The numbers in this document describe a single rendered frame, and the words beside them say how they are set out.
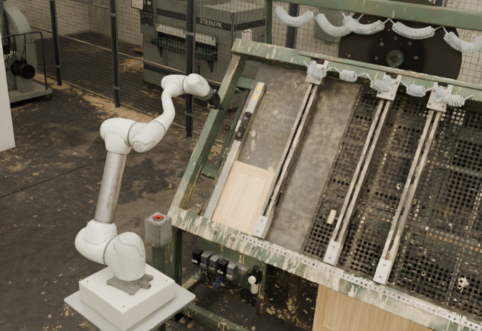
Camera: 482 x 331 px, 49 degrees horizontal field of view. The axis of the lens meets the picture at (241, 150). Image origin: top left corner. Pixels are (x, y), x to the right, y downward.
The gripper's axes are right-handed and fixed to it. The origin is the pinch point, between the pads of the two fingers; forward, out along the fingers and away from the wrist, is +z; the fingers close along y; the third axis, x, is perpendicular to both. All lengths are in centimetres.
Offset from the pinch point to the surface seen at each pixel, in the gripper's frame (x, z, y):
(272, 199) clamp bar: 53, 8, 45
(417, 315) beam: 149, 10, 77
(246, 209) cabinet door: 37, 14, 55
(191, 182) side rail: -6, 14, 51
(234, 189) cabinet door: 25, 14, 46
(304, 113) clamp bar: 53, 8, -11
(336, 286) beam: 106, 10, 79
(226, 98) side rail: -6.3, 14.1, -10.6
